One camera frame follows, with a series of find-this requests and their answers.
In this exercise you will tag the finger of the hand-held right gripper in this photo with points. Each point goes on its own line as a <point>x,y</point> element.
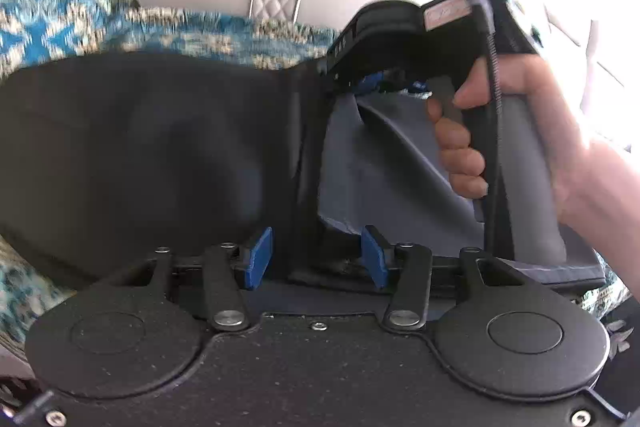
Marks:
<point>417,87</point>
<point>372,83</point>

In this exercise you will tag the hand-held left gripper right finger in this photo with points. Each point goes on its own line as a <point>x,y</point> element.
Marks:
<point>374,257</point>

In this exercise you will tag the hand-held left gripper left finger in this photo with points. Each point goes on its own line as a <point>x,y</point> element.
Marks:
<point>260,257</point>

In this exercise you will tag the black pants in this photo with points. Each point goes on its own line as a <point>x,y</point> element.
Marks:
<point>150,147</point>

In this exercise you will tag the person's right forearm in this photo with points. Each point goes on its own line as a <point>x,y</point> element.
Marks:
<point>610,197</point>

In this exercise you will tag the person's right hand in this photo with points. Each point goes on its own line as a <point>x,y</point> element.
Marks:
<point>545,107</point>

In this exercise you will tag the floral dark cloth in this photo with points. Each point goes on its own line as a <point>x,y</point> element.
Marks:
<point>617,332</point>

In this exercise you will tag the teal patterned blanket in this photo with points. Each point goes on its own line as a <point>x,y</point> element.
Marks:
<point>45,7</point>

